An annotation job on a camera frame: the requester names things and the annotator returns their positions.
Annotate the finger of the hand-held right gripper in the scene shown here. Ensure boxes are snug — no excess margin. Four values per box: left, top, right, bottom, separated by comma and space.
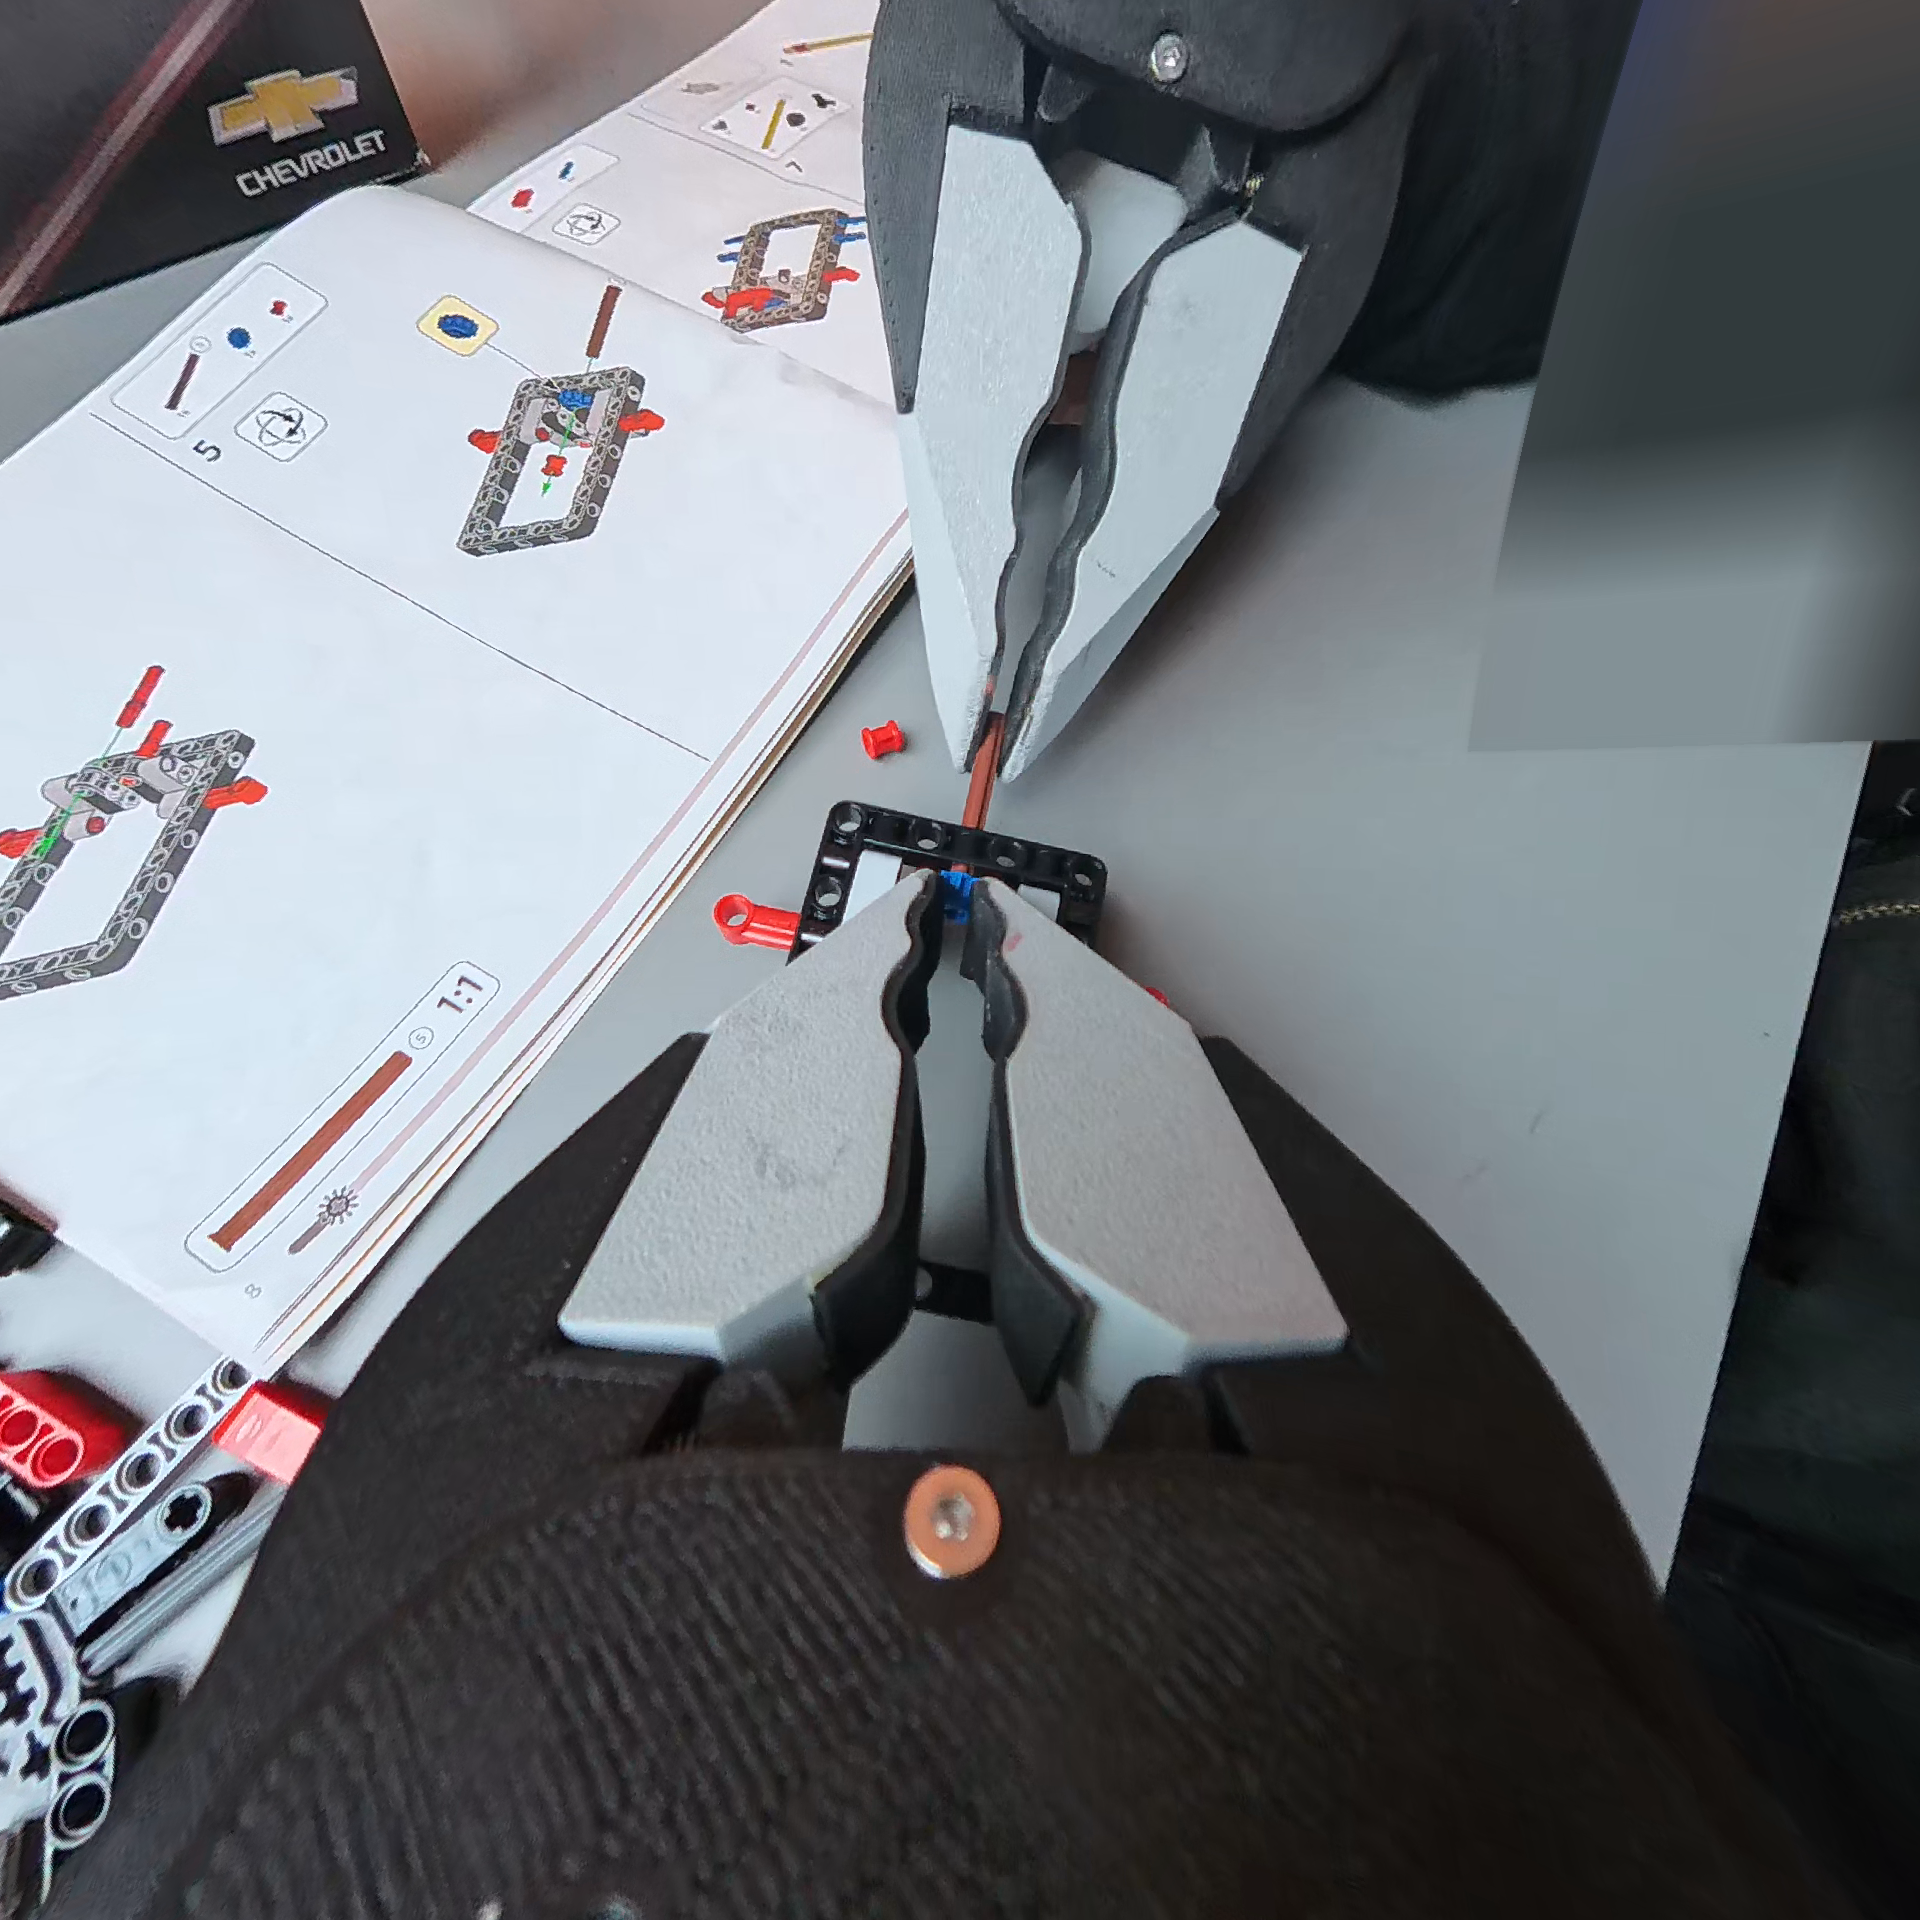
999, 222, 1306, 785
897, 117, 1087, 776

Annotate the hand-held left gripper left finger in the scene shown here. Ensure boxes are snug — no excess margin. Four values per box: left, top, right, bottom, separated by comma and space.
558, 869, 953, 1396

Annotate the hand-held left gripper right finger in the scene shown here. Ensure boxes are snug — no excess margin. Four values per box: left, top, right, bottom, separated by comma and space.
966, 883, 1353, 1456

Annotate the black lego frame assembly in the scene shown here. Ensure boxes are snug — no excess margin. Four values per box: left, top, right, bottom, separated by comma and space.
715, 801, 1177, 1325

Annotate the brown lego axle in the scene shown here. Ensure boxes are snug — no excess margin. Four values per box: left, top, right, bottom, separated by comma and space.
953, 355, 1102, 876

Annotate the lego instruction booklet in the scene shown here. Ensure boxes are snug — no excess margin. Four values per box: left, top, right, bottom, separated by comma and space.
0, 0, 920, 1375

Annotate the pile of lego pieces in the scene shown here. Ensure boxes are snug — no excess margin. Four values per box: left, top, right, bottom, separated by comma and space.
0, 1193, 340, 1913

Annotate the black lego set box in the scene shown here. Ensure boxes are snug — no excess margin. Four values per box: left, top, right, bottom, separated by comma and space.
0, 0, 432, 320

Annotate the person's dark clothing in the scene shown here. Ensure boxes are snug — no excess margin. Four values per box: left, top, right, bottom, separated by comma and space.
1667, 742, 1920, 1920

